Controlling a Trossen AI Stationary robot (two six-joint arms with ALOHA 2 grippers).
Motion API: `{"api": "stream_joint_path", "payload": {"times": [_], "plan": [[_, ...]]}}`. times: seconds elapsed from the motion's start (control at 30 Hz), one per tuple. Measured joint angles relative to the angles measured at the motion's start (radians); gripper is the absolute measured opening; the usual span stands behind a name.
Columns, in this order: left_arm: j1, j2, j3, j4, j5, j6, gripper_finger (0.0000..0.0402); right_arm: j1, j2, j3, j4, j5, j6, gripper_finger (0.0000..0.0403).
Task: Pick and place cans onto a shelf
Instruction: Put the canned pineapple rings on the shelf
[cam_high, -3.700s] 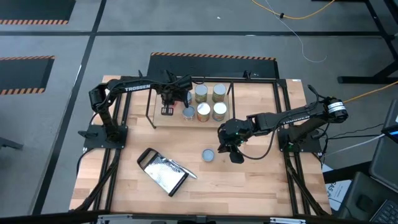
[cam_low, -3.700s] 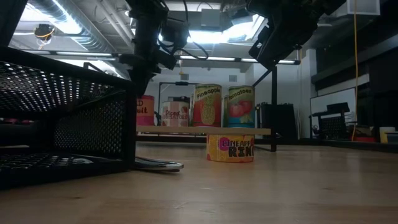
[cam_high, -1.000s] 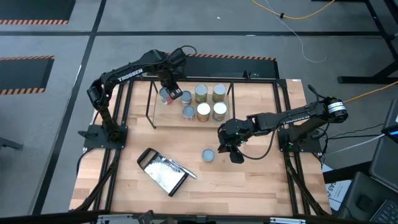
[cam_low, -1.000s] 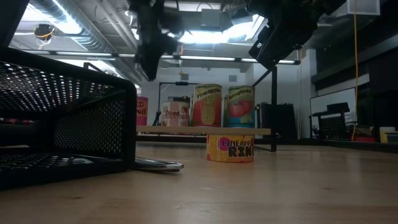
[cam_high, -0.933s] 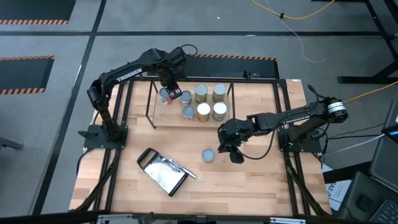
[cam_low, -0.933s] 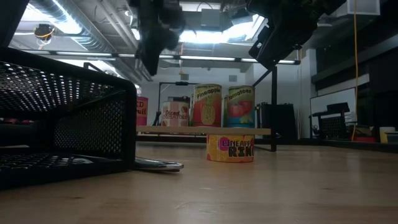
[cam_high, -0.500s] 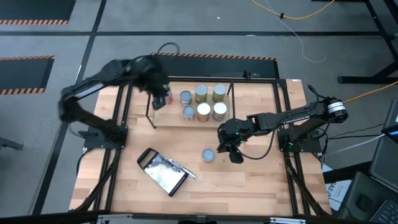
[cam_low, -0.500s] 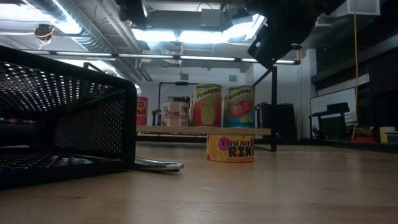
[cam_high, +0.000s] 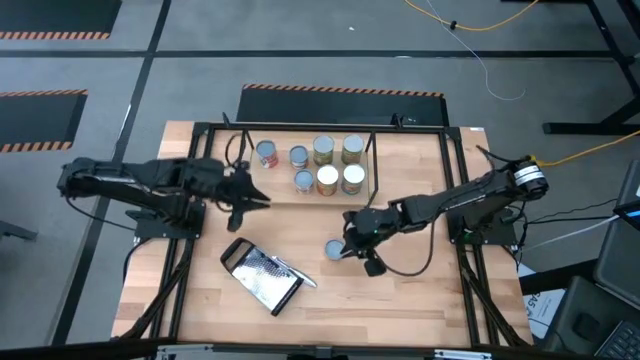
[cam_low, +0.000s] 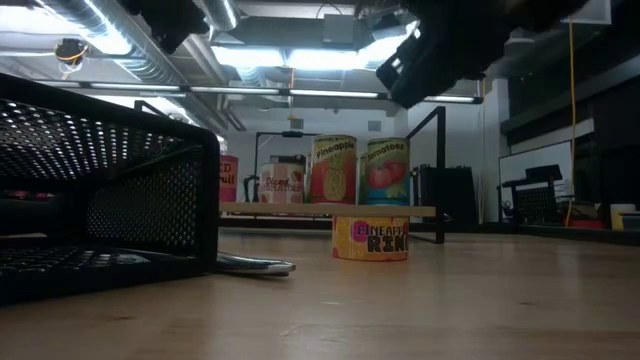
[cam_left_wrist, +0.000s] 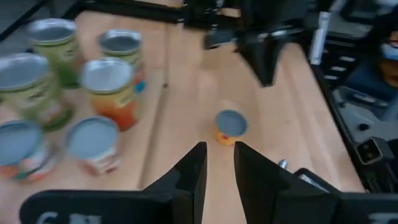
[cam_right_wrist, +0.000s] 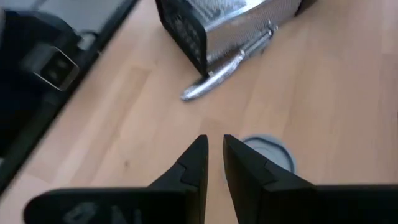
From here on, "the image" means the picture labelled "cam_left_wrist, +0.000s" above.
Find black metal rig frame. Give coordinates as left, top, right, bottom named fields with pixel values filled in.
left=49, top=0, right=246, bottom=26

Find tall green oranges can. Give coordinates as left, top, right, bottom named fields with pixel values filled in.
left=27, top=17, right=82, bottom=90

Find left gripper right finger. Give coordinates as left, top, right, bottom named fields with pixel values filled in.
left=233, top=141, right=292, bottom=224

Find short diced tomatoes can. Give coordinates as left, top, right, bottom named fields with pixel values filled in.
left=63, top=116, right=123, bottom=177

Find short yellow pineapple rings can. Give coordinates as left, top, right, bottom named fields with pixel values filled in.
left=214, top=108, right=249, bottom=147

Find grey chair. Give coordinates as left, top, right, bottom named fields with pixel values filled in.
left=331, top=85, right=398, bottom=146

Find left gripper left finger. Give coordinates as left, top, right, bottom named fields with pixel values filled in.
left=141, top=141, right=208, bottom=224

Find tall tomatoes can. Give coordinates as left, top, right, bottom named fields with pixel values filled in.
left=98, top=29, right=147, bottom=94

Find black camera module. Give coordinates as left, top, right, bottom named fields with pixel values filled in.
left=354, top=136, right=398, bottom=194

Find tall red pineapple can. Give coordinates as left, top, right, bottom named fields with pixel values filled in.
left=80, top=57, right=139, bottom=131

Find black crossbeam silver brackets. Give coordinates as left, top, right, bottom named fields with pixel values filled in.
left=306, top=11, right=374, bottom=194

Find person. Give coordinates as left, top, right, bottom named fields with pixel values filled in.
left=343, top=12, right=398, bottom=103

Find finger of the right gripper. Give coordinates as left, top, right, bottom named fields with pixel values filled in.
left=262, top=36, right=289, bottom=87
left=239, top=37, right=264, bottom=87

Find short oranges can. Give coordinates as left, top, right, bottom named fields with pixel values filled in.
left=0, top=120, right=62, bottom=183

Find tall green pears can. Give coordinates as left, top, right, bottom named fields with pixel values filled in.
left=0, top=52, right=74, bottom=131

